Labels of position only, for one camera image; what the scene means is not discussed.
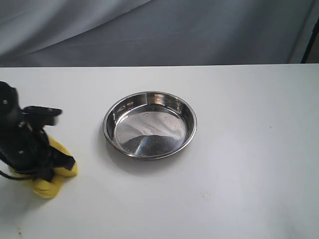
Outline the black stand pole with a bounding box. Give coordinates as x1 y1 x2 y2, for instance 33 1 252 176
301 14 319 64

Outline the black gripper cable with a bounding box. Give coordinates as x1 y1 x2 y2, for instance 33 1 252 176
0 159 54 181

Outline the yellow sponge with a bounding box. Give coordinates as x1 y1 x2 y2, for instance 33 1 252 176
9 136 78 199

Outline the stainless steel round pan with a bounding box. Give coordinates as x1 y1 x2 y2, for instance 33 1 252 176
102 91 197 160

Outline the grey backdrop cloth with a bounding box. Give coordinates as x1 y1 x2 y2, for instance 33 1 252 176
0 0 319 67

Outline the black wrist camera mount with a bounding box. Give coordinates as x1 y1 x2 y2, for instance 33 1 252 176
22 106 63 127

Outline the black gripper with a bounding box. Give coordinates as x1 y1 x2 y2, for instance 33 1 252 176
0 81 75 181

